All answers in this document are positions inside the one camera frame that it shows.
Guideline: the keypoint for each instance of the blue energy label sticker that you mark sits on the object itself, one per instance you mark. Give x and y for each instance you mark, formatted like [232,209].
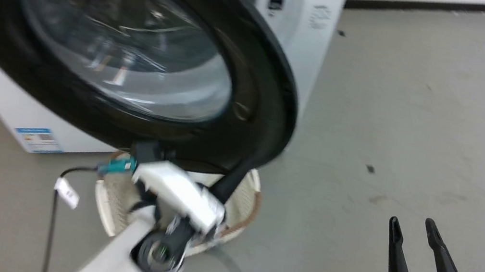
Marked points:
[38,139]

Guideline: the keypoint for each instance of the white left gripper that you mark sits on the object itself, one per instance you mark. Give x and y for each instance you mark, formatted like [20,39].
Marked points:
[179,194]

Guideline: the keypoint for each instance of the small black floor scrap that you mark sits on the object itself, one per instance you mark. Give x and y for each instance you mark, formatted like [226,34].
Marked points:
[341,33]
[370,168]

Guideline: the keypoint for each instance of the white wicker laundry basket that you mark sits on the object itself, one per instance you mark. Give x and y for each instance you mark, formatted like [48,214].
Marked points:
[243,199]

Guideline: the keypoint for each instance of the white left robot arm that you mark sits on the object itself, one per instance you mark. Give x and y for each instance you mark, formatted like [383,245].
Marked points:
[116,257]

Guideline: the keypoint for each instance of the black round glass washer door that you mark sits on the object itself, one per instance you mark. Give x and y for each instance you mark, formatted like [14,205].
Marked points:
[261,66]

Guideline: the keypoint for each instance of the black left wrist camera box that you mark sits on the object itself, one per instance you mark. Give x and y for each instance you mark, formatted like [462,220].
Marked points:
[152,152]

